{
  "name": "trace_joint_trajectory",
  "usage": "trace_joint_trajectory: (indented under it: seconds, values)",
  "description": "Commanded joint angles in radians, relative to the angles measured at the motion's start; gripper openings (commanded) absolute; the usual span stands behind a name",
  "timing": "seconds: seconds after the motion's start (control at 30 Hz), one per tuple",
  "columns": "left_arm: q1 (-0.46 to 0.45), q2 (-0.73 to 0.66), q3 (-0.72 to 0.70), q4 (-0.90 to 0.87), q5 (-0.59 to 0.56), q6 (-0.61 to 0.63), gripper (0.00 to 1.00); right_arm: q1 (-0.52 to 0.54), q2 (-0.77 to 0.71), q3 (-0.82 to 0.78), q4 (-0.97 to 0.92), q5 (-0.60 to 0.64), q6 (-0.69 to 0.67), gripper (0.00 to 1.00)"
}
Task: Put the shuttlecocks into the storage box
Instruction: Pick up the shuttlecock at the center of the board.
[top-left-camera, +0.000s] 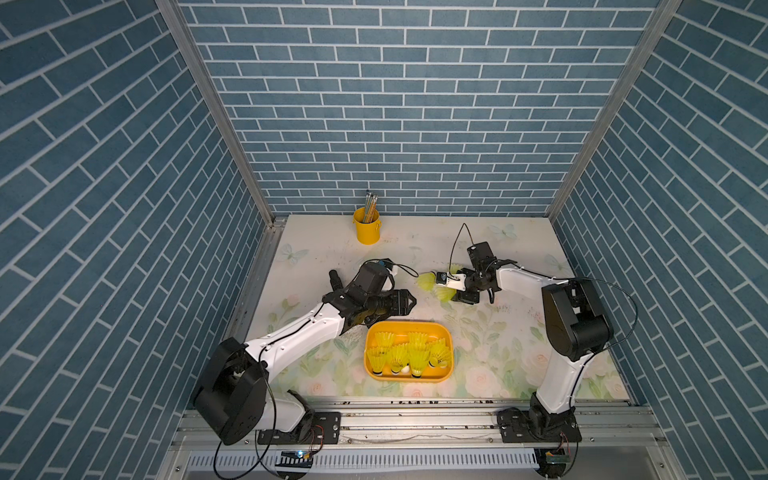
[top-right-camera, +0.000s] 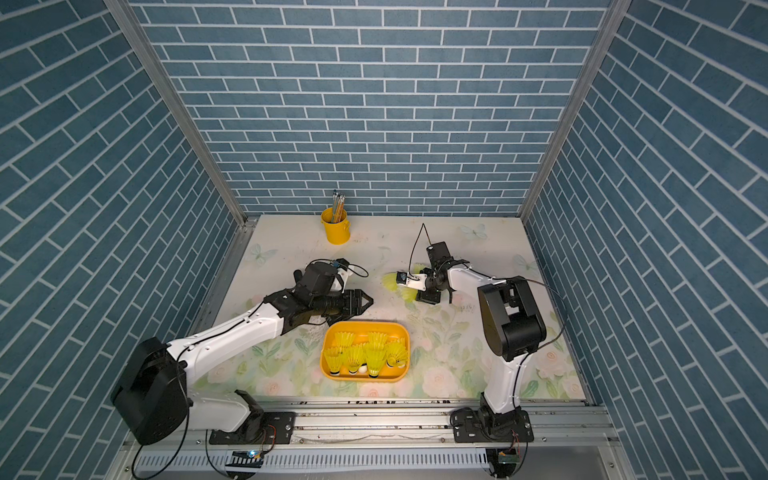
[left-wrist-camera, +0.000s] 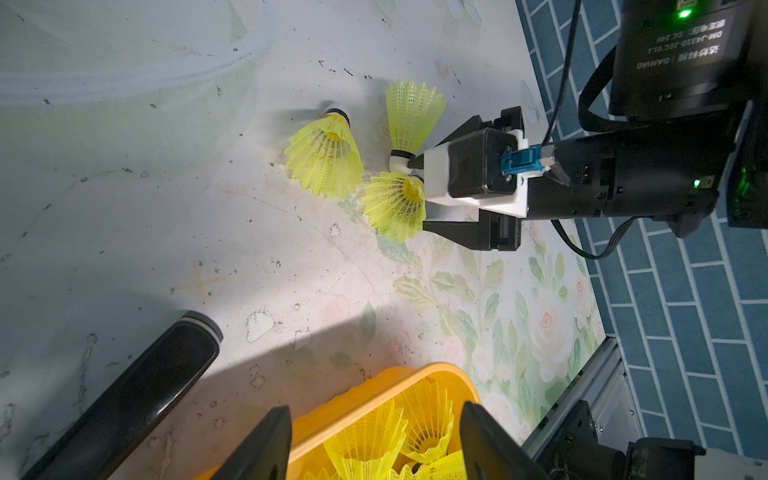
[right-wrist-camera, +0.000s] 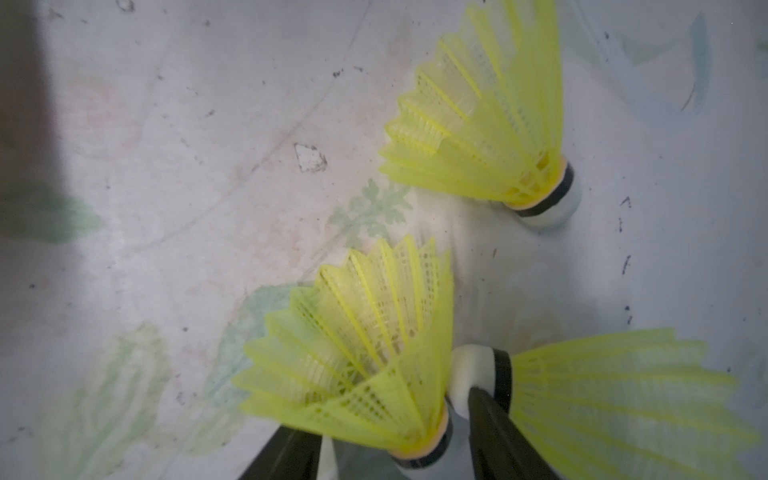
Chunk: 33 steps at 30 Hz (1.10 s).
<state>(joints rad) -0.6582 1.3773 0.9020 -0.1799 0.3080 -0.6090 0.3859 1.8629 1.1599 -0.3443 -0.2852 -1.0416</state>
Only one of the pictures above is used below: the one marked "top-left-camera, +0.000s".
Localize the right metal corner post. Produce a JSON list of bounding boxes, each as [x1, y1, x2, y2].
[[546, 0, 682, 223]]

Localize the right circuit board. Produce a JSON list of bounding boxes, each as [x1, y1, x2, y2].
[[541, 451, 570, 468]]

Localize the black cylindrical marker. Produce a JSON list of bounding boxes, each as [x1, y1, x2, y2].
[[329, 269, 344, 291]]

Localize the white vent grille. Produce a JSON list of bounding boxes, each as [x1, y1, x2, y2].
[[185, 449, 541, 473]]

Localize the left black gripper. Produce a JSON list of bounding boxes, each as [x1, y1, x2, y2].
[[362, 288, 418, 316]]

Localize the yellow pen cup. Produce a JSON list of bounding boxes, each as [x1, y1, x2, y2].
[[353, 207, 381, 245]]

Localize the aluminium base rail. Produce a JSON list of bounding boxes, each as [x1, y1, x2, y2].
[[309, 397, 666, 449]]

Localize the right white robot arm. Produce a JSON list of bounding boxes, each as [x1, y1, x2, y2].
[[448, 242, 639, 444]]

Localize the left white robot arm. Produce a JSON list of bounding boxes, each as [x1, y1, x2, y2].
[[191, 258, 417, 445]]

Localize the circuit board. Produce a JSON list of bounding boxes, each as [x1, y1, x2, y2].
[[276, 450, 314, 469], [541, 451, 570, 468]]

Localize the metal corner post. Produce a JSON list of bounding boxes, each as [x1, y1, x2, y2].
[[156, 0, 275, 228], [546, 0, 682, 223]]

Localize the left circuit board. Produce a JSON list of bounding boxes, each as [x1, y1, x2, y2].
[[276, 450, 314, 469]]

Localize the left metal corner post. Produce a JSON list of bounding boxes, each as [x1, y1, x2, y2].
[[156, 0, 275, 228]]

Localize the pencils in cup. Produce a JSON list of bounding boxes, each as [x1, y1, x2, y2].
[[361, 190, 378, 224]]

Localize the yellow plastic storage box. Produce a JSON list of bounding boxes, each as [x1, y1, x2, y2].
[[363, 320, 454, 383]]

